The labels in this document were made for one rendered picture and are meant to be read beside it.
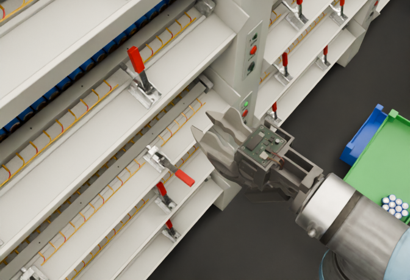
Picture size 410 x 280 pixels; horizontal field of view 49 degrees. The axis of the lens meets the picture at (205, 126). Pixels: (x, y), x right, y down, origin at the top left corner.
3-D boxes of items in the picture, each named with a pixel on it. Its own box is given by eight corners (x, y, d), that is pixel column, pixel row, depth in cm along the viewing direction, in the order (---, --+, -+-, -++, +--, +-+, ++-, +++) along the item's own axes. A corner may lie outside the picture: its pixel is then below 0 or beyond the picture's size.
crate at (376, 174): (393, 240, 127) (396, 241, 120) (331, 197, 134) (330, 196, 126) (454, 152, 126) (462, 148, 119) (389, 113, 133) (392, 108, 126)
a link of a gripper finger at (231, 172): (218, 137, 71) (266, 163, 69) (217, 143, 73) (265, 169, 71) (202, 159, 69) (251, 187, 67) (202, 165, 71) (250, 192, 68)
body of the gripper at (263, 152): (263, 114, 67) (332, 161, 63) (256, 142, 74) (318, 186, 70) (231, 148, 64) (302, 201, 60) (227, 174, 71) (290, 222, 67)
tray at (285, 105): (348, 44, 152) (374, 23, 139) (240, 168, 127) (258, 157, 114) (305, 2, 152) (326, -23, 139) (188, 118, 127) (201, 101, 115)
